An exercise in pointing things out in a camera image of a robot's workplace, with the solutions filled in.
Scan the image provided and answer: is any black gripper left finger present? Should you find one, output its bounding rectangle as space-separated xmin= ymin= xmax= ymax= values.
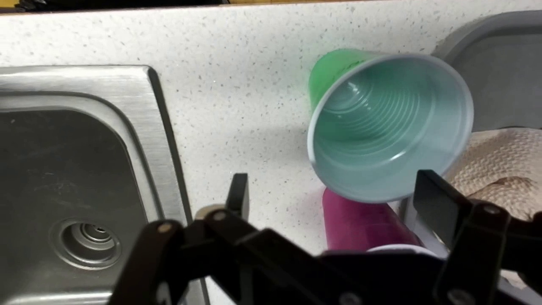
xmin=107 ymin=171 xmax=341 ymax=305

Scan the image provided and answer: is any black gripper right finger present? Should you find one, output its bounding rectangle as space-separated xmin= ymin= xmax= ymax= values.
xmin=412 ymin=167 xmax=542 ymax=305

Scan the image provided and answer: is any purple plastic cup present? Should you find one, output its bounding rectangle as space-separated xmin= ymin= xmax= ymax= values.
xmin=321 ymin=186 xmax=448 ymax=255

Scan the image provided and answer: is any grey plastic tray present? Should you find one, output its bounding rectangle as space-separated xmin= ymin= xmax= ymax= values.
xmin=431 ymin=8 xmax=542 ymax=133

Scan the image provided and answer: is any beige cloth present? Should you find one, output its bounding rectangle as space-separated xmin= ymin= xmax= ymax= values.
xmin=443 ymin=127 xmax=542 ymax=223

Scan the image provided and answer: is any stainless steel double sink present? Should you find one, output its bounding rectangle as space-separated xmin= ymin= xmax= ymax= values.
xmin=0 ymin=64 xmax=211 ymax=305

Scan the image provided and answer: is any green plastic cup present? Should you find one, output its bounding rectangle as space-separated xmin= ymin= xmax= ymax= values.
xmin=305 ymin=47 xmax=476 ymax=205

